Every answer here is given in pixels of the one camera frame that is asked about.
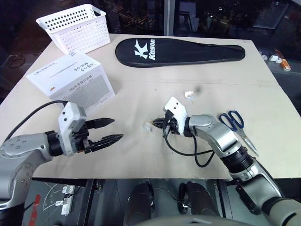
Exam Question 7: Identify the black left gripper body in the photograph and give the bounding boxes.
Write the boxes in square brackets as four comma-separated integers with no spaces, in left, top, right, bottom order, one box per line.
[71,121,95,155]

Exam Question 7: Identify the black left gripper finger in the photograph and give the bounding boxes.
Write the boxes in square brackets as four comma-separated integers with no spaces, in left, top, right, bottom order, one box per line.
[86,117,116,129]
[90,134,124,153]

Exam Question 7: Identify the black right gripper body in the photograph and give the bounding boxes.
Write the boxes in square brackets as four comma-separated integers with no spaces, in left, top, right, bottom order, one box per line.
[164,110,183,135]

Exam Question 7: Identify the shiny gold coin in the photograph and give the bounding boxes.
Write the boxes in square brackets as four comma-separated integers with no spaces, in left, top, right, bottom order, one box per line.
[143,120,156,135]

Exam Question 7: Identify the white box with slot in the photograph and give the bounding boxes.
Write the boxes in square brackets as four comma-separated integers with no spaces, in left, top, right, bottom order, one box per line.
[25,52,116,111]

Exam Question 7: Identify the small orange box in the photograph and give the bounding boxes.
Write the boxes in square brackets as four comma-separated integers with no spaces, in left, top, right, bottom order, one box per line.
[281,58,292,72]

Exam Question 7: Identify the small crumpled white scrap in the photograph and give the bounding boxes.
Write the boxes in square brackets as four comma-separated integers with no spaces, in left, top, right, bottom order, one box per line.
[184,90,197,102]

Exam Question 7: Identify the dark rounded robot foot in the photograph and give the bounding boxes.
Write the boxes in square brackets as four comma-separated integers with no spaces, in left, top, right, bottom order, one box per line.
[127,181,156,226]
[178,181,218,217]

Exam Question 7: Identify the black Kason racket cover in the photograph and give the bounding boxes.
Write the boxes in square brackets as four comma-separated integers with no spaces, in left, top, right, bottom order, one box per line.
[115,37,246,68]

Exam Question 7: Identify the white perforated plastic basket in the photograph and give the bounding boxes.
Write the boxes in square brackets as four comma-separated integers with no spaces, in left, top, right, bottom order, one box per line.
[35,3,111,55]

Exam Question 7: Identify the small white background item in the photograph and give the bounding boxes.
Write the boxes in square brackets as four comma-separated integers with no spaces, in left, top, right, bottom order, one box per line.
[269,54,283,64]

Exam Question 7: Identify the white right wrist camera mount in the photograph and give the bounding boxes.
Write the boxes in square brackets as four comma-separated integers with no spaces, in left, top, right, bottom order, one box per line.
[164,96,188,135]

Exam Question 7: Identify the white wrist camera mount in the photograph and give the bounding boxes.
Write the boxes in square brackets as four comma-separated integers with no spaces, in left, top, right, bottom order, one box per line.
[57,101,88,157]
[164,96,188,135]

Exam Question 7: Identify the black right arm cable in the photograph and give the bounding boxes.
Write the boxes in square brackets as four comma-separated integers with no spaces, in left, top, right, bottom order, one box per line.
[162,113,216,168]

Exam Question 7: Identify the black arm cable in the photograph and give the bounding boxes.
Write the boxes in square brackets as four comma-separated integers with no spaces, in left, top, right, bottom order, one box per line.
[162,113,216,168]
[4,100,69,143]

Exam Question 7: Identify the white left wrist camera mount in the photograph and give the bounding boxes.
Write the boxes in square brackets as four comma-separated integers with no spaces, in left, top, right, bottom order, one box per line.
[57,101,88,157]

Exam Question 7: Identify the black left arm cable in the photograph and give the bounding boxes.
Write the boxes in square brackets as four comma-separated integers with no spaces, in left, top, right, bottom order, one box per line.
[4,100,69,143]

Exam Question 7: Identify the blue-handled scissors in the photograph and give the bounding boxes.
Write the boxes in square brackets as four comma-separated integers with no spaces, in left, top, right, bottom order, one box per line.
[219,110,260,158]

